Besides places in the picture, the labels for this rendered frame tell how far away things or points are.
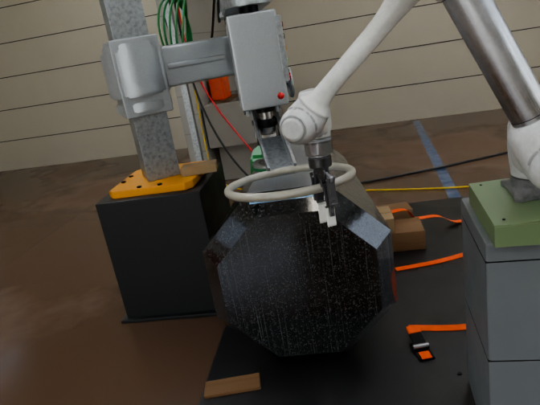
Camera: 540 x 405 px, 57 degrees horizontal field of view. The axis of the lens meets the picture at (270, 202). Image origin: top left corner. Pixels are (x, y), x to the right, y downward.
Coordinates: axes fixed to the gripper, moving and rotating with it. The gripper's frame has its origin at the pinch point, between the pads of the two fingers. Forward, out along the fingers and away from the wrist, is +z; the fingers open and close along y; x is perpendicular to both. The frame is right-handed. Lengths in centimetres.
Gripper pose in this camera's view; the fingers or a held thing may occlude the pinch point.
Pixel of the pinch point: (326, 214)
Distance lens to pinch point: 168.1
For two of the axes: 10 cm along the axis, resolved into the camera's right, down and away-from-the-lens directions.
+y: -3.7, -1.7, 9.1
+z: 1.5, 9.6, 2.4
